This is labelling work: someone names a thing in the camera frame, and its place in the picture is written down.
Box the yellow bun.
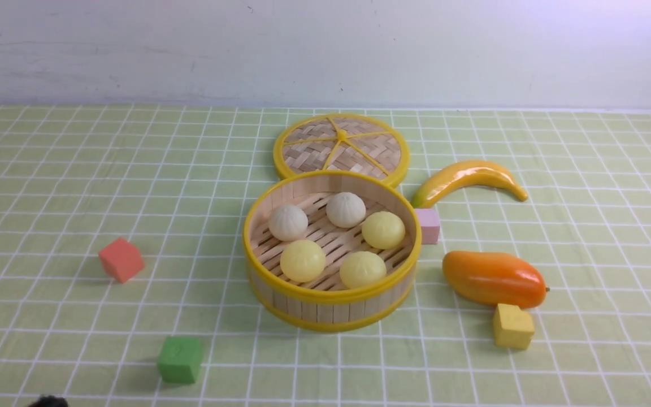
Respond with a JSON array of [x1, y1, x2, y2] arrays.
[[362, 211, 406, 250], [339, 252, 387, 289], [280, 239, 326, 283]]

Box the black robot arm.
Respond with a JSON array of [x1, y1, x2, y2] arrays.
[[28, 395, 70, 407]]

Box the white steamed bun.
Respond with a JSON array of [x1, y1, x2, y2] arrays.
[[268, 204, 309, 241]]

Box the woven bamboo steamer lid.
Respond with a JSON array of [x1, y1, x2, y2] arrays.
[[273, 113, 410, 187]]

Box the yellow toy banana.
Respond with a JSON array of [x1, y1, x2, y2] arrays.
[[410, 160, 528, 208]]

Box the orange toy mango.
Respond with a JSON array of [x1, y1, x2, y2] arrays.
[[442, 250, 550, 309]]

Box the green foam cube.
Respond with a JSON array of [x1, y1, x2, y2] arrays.
[[156, 335, 203, 384]]

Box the pink foam cube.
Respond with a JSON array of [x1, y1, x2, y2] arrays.
[[414, 207, 441, 245]]

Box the bamboo steamer tray yellow rim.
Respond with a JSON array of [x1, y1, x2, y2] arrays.
[[242, 171, 423, 332]]

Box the yellow foam cube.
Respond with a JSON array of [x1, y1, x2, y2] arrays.
[[492, 304, 535, 349]]

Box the green checkered tablecloth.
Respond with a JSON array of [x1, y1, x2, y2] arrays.
[[0, 105, 651, 406]]

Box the red foam cube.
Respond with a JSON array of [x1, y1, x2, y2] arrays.
[[98, 237, 145, 284]]

